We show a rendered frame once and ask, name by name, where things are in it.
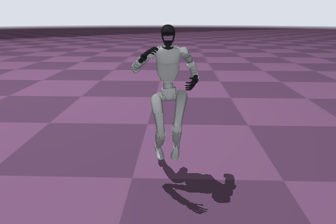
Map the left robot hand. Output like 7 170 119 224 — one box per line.
185 75 198 91

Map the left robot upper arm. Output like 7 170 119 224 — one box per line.
179 47 194 70

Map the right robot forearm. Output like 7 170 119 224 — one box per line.
131 57 145 70

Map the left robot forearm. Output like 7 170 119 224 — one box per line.
190 61 199 81

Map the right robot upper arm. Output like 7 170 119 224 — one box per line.
131 50 156 73

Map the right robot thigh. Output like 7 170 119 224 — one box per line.
151 92 166 140

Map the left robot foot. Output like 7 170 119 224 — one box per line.
171 143 180 161

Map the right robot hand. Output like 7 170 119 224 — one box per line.
139 47 158 63

